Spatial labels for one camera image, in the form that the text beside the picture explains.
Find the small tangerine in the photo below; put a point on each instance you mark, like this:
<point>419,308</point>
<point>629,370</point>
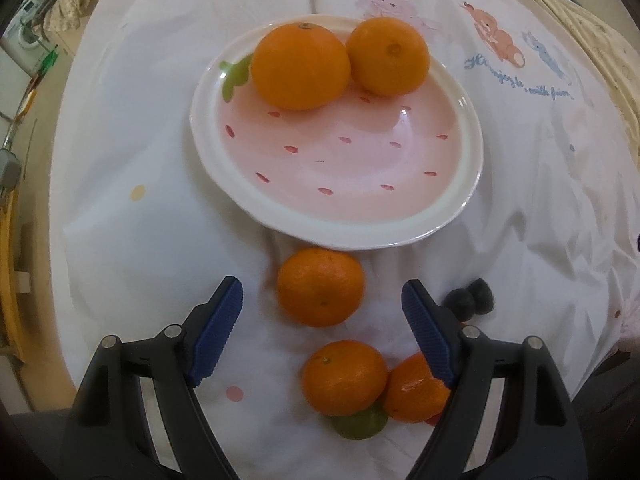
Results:
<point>320,287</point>
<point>342,377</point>
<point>412,392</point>

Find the green clip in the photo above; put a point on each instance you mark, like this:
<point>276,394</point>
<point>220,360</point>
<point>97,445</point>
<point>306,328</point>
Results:
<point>48,60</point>

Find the large orange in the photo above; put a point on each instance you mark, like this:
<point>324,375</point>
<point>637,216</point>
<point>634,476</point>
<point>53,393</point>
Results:
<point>387,57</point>
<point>300,66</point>

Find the red cherry tomato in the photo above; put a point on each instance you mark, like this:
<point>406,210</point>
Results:
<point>434,418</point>

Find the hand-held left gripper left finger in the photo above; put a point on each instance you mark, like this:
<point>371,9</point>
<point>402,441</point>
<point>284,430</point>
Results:
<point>220,330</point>

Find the white washing machine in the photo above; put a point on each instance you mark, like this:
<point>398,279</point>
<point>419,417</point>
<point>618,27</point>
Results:
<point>27,25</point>

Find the yellow hoop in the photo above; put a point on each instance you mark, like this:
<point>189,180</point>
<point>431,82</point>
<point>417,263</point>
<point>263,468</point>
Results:
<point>7,270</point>

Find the white printed tablecloth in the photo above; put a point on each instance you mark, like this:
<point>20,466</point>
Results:
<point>150,260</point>

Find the pink strawberry print plate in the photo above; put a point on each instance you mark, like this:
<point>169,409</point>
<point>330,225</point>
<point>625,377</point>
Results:
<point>350,170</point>

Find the grey box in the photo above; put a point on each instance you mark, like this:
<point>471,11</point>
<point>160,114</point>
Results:
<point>9,167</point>

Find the person's grey clothing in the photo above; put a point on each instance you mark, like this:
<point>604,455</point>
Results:
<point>610,395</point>

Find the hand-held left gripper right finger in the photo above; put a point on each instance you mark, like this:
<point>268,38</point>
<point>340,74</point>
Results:
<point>425,330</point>

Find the green fruit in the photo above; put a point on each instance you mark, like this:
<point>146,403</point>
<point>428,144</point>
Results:
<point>360,426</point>

